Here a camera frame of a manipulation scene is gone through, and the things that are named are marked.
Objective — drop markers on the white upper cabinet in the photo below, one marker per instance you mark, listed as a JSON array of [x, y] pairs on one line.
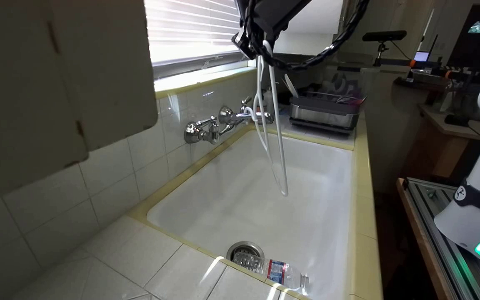
[[318, 27]]

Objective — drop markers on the white kitchen sink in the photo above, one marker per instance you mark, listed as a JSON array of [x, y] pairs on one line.
[[241, 194]]

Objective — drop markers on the grey wall cabinet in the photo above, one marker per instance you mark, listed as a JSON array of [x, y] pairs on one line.
[[58, 77]]

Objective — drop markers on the clear plastic water bottle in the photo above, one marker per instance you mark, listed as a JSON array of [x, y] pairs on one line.
[[284, 276]]

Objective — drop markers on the metal sink drain strainer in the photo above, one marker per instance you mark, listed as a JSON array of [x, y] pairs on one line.
[[246, 254]]

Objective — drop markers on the camera on tripod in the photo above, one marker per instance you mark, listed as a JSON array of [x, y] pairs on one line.
[[384, 37]]

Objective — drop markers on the aluminium robot mounting table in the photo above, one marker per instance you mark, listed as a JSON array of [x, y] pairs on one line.
[[434, 222]]

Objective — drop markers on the wooden desk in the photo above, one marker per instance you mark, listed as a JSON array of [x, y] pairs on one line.
[[441, 147]]

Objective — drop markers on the chrome wall tap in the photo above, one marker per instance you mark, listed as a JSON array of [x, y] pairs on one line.
[[218, 124]]

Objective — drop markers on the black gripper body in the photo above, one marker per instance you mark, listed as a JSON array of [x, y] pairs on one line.
[[276, 14]]

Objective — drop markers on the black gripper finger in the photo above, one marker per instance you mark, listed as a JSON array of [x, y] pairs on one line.
[[246, 46], [268, 49]]

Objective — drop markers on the dark dish rack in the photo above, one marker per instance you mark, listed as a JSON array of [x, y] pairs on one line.
[[324, 111]]

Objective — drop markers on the white window blinds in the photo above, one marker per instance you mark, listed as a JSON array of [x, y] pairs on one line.
[[196, 27]]

